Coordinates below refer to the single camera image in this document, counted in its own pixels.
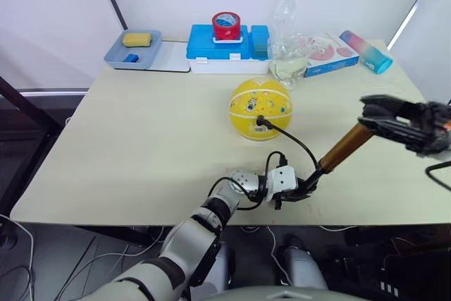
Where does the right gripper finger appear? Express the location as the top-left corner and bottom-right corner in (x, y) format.
(359, 94), (424, 119)
(357, 116), (424, 145)

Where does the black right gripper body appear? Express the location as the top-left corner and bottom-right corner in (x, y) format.
(404, 100), (451, 157)

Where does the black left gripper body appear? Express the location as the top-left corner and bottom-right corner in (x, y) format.
(273, 179), (306, 211)

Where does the gold hand pump with hose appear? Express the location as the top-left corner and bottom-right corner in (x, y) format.
(252, 114), (375, 193)

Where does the yellow printed ball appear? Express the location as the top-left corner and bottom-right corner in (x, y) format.
(229, 79), (293, 144)

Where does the pink-blue gradient tumbler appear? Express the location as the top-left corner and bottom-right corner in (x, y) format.
(338, 30), (394, 76)

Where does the white box with pink circles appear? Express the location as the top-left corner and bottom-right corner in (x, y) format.
(302, 30), (362, 79)

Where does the grey rounded robot leg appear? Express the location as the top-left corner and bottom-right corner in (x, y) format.
(277, 233), (329, 292)

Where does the clear plastic bottle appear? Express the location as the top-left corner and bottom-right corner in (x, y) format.
(266, 0), (311, 91)

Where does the black equipment under table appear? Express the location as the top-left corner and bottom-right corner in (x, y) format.
(326, 223), (451, 301)

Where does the small blue box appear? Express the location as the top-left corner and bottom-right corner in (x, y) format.
(250, 25), (271, 61)

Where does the blue and white toolbox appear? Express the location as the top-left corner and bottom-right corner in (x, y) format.
(185, 23), (271, 75)

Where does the red tape roll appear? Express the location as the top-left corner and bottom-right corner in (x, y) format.
(211, 11), (242, 42)

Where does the white flat board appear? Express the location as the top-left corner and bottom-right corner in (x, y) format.
(147, 37), (192, 73)

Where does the yellow sponge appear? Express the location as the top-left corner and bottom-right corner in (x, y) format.
(121, 32), (154, 49)

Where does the blue-grey plastic tray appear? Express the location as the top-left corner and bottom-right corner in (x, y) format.
(103, 28), (164, 71)

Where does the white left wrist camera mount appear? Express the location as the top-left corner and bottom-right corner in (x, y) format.
(264, 166), (299, 204)

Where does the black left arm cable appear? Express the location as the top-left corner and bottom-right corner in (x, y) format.
(207, 151), (288, 211)

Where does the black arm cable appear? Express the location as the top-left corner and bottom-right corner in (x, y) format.
(207, 151), (288, 211)
(425, 160), (451, 191)

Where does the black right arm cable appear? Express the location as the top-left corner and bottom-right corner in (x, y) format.
(425, 160), (451, 191)

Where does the white floor cable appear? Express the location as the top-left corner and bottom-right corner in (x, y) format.
(266, 225), (294, 286)

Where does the black metal frame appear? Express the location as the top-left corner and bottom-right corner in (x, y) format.
(0, 75), (75, 210)

